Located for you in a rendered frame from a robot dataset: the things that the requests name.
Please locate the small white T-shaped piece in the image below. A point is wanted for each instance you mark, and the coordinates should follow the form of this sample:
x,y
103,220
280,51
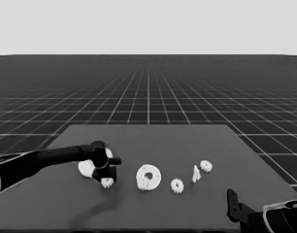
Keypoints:
x,y
195,176

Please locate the white round pinned carrier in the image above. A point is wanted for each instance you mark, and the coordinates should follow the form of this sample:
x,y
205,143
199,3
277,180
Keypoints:
x,y
156,174

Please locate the large thick white disc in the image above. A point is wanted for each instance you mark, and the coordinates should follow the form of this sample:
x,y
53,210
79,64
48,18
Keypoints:
x,y
85,169

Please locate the small white toothed gear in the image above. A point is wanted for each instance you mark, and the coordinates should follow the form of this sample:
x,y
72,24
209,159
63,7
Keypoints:
x,y
104,184
203,167
140,184
173,187

